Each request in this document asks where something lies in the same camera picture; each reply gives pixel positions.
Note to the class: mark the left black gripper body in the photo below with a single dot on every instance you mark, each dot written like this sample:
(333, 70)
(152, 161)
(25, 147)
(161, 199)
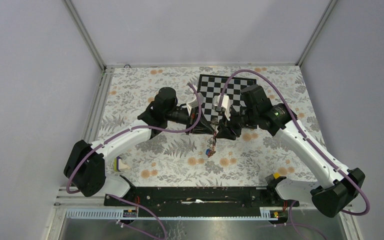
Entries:
(194, 115)

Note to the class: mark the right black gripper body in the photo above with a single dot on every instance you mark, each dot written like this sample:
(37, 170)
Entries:
(236, 125)

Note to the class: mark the blue key tag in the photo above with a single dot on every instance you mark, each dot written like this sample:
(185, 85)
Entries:
(208, 152)

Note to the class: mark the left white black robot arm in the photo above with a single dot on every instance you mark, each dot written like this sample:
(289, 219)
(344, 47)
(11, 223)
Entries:
(86, 165)

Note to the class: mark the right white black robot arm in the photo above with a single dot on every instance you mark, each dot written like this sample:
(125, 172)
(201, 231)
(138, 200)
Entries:
(336, 184)

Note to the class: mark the black white checkerboard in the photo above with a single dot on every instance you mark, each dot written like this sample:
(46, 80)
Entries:
(211, 86)

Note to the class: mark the floral patterned mat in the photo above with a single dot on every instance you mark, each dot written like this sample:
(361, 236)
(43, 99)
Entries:
(179, 160)

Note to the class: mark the green white small block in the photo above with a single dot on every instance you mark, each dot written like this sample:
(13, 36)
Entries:
(119, 165)

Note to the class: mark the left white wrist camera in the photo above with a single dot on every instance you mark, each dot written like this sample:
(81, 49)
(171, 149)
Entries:
(194, 101)

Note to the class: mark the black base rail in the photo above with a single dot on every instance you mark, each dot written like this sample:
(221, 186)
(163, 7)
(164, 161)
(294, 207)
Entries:
(208, 202)

